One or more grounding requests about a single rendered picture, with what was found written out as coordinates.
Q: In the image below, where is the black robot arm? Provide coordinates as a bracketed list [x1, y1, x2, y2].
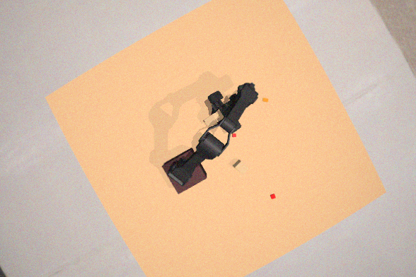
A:
[167, 82, 258, 186]

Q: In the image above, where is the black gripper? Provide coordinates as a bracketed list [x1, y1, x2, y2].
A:
[208, 91, 241, 133]

